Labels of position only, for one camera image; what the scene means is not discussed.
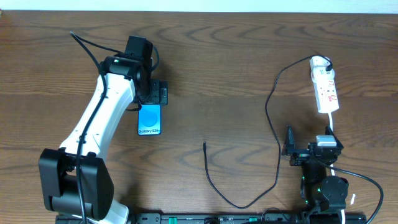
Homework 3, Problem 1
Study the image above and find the blue Galaxy smartphone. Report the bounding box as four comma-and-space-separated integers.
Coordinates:
137, 105, 161, 136

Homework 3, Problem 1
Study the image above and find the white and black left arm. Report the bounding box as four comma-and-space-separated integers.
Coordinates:
39, 55, 168, 223

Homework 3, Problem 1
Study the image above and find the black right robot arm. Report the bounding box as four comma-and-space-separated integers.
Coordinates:
284, 126, 349, 215

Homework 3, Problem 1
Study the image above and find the white charger plug adapter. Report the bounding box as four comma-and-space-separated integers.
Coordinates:
310, 55, 331, 70

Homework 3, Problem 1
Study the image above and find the white power strip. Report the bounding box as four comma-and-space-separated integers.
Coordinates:
311, 67, 339, 114

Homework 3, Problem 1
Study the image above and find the white paper tag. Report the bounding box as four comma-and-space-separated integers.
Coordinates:
350, 194, 356, 205

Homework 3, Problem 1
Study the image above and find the white power strip cord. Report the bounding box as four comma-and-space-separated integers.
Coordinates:
328, 112, 346, 224

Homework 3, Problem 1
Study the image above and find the black charger cable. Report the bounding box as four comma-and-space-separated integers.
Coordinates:
202, 54, 333, 210

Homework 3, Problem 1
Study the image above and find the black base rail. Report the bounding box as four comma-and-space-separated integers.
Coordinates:
55, 211, 367, 224

